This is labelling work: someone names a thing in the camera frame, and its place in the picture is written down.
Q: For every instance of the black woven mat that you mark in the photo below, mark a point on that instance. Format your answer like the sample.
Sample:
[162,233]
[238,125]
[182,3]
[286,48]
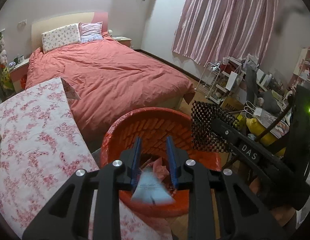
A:
[203,137]

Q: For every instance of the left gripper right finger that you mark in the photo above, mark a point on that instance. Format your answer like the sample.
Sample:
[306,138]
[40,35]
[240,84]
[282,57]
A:
[218,197]

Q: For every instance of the floral white pillow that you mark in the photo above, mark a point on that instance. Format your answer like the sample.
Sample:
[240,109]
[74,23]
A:
[59,37]

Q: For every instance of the pink striped curtain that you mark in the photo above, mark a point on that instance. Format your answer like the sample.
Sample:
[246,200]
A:
[209,30]

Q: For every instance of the blue cream tube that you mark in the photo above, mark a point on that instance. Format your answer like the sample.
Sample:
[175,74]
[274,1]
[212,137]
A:
[151,191]

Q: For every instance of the striped pink pillow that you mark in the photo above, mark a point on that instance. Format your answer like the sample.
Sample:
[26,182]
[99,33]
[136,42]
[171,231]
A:
[90,31]

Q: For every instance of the salmon pink duvet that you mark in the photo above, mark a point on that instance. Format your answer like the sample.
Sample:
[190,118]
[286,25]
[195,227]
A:
[111,79]

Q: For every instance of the pink nightstand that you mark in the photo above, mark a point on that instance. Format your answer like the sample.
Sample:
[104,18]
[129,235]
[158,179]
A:
[19,75]

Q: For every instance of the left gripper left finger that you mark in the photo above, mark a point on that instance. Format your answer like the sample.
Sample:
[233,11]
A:
[66,215]

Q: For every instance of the floral pink tablecloth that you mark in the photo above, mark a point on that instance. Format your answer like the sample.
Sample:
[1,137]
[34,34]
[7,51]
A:
[41,148]

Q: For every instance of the far wooden nightstand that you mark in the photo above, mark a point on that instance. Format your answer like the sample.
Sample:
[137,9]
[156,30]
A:
[123,40]

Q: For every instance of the orange trash bin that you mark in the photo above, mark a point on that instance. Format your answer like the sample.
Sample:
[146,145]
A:
[153,125]

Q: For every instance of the white wire rack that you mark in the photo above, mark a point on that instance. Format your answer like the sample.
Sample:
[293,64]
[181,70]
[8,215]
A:
[208,82]

